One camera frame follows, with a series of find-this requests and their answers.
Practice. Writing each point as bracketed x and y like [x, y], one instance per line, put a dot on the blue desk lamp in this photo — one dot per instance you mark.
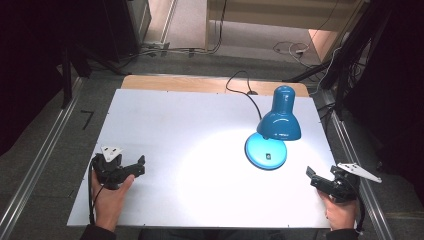
[275, 133]

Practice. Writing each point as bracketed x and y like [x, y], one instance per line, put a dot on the black metal stand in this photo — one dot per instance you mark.
[66, 80]

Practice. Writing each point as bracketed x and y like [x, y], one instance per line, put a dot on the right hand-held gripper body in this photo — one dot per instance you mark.
[345, 181]

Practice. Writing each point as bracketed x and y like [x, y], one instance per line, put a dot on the light wooden furniture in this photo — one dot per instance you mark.
[283, 13]

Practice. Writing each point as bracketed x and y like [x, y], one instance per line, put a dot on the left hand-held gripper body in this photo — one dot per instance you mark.
[111, 170]

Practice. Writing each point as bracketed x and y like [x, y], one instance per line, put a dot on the aluminium floor rail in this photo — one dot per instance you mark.
[43, 153]
[360, 200]

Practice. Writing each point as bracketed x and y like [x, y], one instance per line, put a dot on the dark cabinet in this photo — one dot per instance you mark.
[125, 26]

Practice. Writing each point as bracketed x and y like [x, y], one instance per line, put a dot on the black tripod stand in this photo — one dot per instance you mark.
[343, 66]

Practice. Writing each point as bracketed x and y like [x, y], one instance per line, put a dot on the grey power strip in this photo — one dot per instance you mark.
[156, 46]

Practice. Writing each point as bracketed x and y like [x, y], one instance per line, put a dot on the wooden table board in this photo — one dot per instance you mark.
[186, 83]

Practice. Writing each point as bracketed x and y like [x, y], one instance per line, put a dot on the person's right hand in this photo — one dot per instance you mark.
[341, 213]

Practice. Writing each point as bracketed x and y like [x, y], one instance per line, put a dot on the person's left hand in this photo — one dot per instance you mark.
[110, 203]

